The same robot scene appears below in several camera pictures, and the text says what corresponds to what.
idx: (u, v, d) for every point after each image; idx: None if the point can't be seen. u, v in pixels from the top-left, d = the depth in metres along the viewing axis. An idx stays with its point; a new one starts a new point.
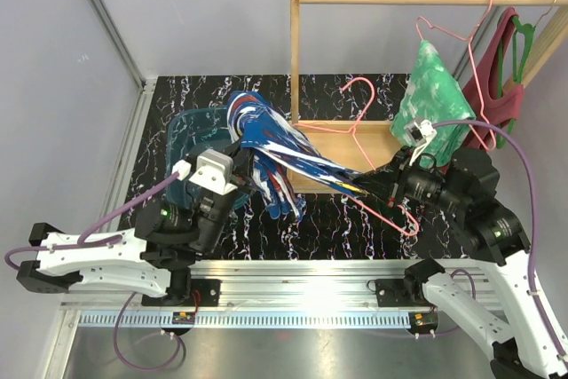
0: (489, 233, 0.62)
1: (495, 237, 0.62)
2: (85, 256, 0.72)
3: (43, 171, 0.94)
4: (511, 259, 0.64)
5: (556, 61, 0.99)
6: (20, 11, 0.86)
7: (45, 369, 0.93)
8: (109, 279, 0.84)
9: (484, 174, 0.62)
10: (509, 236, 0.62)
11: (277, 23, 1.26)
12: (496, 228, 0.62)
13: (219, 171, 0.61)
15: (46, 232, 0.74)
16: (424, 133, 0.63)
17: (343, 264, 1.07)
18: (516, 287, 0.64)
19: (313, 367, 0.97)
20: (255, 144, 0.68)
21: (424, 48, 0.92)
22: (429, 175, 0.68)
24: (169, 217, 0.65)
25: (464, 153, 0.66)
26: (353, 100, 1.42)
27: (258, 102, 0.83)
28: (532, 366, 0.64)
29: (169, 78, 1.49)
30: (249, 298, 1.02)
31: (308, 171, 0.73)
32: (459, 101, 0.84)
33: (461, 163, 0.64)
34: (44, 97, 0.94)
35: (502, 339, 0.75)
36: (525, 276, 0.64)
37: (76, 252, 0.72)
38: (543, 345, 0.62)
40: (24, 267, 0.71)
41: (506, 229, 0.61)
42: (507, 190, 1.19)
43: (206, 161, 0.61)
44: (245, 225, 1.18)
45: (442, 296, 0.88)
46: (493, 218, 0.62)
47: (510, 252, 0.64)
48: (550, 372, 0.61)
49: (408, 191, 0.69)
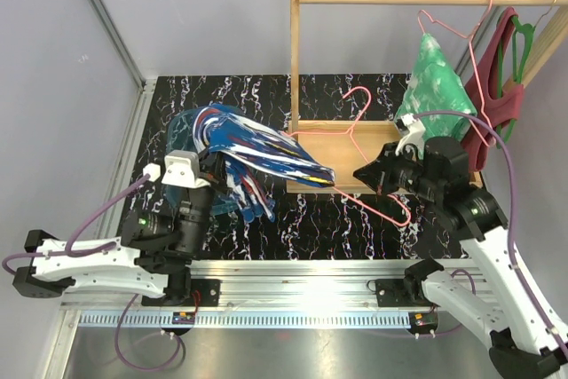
0: (467, 213, 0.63)
1: (474, 215, 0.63)
2: (79, 262, 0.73)
3: (44, 172, 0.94)
4: (491, 234, 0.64)
5: (556, 61, 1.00)
6: (21, 11, 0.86)
7: (45, 369, 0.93)
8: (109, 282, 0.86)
9: (454, 155, 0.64)
10: (487, 213, 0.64)
11: (277, 23, 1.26)
12: (473, 207, 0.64)
13: (187, 166, 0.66)
15: (42, 239, 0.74)
16: (406, 122, 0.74)
17: (343, 265, 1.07)
18: (498, 262, 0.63)
19: (312, 367, 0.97)
20: (222, 147, 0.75)
21: (426, 42, 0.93)
22: (411, 166, 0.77)
24: (147, 225, 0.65)
25: (433, 140, 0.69)
26: (353, 100, 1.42)
27: (221, 113, 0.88)
28: (524, 344, 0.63)
29: (169, 78, 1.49)
30: (249, 298, 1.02)
31: (273, 169, 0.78)
32: (460, 98, 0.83)
33: (431, 148, 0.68)
34: (45, 98, 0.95)
35: (500, 327, 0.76)
36: (505, 250, 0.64)
37: (71, 258, 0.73)
38: (532, 319, 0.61)
40: (21, 273, 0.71)
41: (483, 207, 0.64)
42: (506, 190, 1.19)
43: (172, 159, 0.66)
44: (245, 225, 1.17)
45: (441, 291, 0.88)
46: (471, 199, 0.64)
47: (489, 228, 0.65)
48: (540, 347, 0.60)
49: (394, 178, 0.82)
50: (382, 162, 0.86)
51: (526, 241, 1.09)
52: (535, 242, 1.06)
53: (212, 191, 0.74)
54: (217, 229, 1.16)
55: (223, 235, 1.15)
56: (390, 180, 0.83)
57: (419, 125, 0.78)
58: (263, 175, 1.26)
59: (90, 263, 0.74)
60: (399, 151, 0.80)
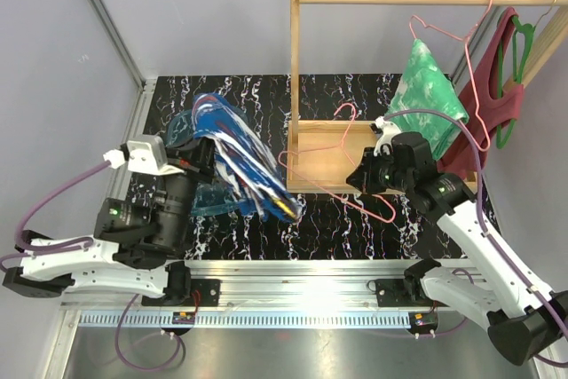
0: (436, 193, 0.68)
1: (442, 193, 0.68)
2: (63, 259, 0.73)
3: (44, 172, 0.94)
4: (461, 208, 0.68)
5: (556, 61, 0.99)
6: (21, 11, 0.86)
7: (45, 369, 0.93)
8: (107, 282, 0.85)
9: (416, 143, 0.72)
10: (455, 191, 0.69)
11: (277, 23, 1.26)
12: (441, 186, 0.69)
13: (148, 153, 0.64)
15: (30, 239, 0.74)
16: (377, 123, 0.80)
17: (343, 264, 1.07)
18: (470, 232, 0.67)
19: (312, 367, 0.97)
20: (206, 132, 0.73)
21: (418, 47, 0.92)
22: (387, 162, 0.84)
24: (119, 216, 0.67)
25: (402, 134, 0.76)
26: (353, 100, 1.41)
27: (215, 103, 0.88)
28: (512, 311, 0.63)
29: (169, 78, 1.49)
30: (249, 298, 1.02)
31: (247, 174, 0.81)
32: (453, 101, 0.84)
33: (398, 139, 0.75)
34: (46, 98, 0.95)
35: (494, 308, 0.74)
36: (476, 219, 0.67)
37: (55, 256, 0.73)
38: (511, 281, 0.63)
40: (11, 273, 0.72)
41: (449, 185, 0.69)
42: (506, 190, 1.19)
43: (133, 145, 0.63)
44: (245, 225, 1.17)
45: (439, 285, 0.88)
46: (439, 179, 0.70)
47: (458, 203, 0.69)
48: (524, 306, 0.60)
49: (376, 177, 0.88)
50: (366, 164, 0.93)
51: (526, 241, 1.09)
52: (535, 242, 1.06)
53: (193, 178, 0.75)
54: (217, 229, 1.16)
55: (223, 235, 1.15)
56: (374, 178, 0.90)
57: (393, 129, 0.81)
58: None
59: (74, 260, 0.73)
60: (377, 151, 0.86)
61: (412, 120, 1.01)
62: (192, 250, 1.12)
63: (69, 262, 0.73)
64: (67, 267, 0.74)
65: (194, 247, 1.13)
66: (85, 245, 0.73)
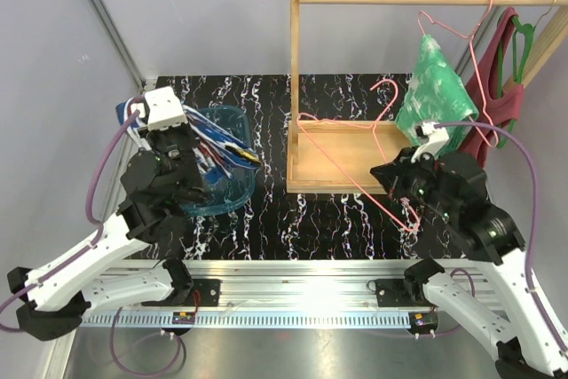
0: (484, 234, 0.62)
1: (491, 237, 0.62)
2: (73, 272, 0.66)
3: (43, 172, 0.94)
4: (508, 257, 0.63)
5: (556, 61, 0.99)
6: (21, 11, 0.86)
7: (45, 369, 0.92)
8: (122, 298, 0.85)
9: (469, 175, 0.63)
10: (505, 235, 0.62)
11: (277, 23, 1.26)
12: (490, 228, 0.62)
13: (170, 95, 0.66)
15: (23, 273, 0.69)
16: (425, 130, 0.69)
17: (343, 265, 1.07)
18: (515, 285, 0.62)
19: (312, 367, 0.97)
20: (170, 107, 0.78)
21: (427, 43, 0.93)
22: (426, 174, 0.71)
24: (163, 161, 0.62)
25: (453, 155, 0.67)
26: (353, 100, 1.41)
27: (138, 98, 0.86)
28: (535, 364, 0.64)
29: (169, 78, 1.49)
30: (249, 298, 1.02)
31: (215, 136, 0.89)
32: (461, 98, 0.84)
33: (447, 166, 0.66)
34: (46, 98, 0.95)
35: (506, 339, 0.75)
36: (522, 273, 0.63)
37: (62, 273, 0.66)
38: (546, 342, 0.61)
40: (24, 314, 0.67)
41: (500, 228, 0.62)
42: (506, 190, 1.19)
43: (153, 94, 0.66)
44: (245, 225, 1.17)
45: (445, 296, 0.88)
46: (488, 218, 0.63)
47: (506, 251, 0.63)
48: (554, 369, 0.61)
49: (407, 185, 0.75)
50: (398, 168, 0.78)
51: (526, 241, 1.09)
52: (535, 242, 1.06)
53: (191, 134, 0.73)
54: (217, 229, 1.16)
55: (223, 235, 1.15)
56: (405, 185, 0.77)
57: (442, 134, 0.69)
58: (263, 175, 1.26)
59: (87, 264, 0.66)
60: (414, 157, 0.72)
61: (423, 115, 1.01)
62: (192, 250, 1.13)
63: (82, 268, 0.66)
64: (82, 275, 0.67)
65: (194, 247, 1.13)
66: (92, 242, 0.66)
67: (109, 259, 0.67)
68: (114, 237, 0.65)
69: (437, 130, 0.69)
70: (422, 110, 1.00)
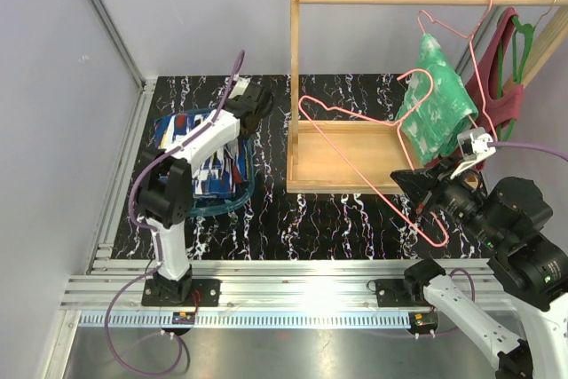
0: (540, 281, 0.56)
1: (545, 283, 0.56)
2: (205, 140, 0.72)
3: (43, 171, 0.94)
4: (556, 303, 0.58)
5: (557, 61, 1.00)
6: (21, 11, 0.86)
7: (45, 369, 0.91)
8: (172, 250, 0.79)
9: (536, 212, 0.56)
10: (558, 279, 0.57)
11: (277, 22, 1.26)
12: (546, 274, 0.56)
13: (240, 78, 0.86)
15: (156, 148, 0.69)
16: (477, 149, 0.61)
17: (343, 264, 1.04)
18: (555, 329, 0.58)
19: (313, 367, 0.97)
20: None
21: (427, 42, 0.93)
22: (469, 194, 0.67)
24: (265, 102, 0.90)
25: (512, 181, 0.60)
26: (353, 100, 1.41)
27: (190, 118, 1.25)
28: None
29: (169, 78, 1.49)
30: (250, 298, 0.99)
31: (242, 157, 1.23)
32: (461, 98, 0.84)
33: (508, 198, 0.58)
34: (46, 97, 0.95)
35: (508, 350, 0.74)
36: (565, 318, 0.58)
37: (197, 141, 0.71)
38: None
40: (170, 180, 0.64)
41: (556, 273, 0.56)
42: None
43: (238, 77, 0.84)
44: (245, 225, 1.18)
45: (445, 300, 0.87)
46: (544, 264, 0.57)
47: (556, 296, 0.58)
48: None
49: (441, 201, 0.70)
50: (429, 180, 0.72)
51: None
52: None
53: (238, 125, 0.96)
54: (217, 229, 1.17)
55: (223, 235, 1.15)
56: (437, 201, 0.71)
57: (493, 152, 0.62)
58: (264, 176, 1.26)
59: (215, 136, 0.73)
60: (453, 175, 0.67)
61: (423, 114, 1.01)
62: (192, 250, 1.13)
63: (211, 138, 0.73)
64: (209, 146, 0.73)
65: (194, 247, 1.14)
66: (212, 120, 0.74)
67: (223, 138, 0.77)
68: (226, 118, 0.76)
69: (490, 151, 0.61)
70: (422, 109, 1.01)
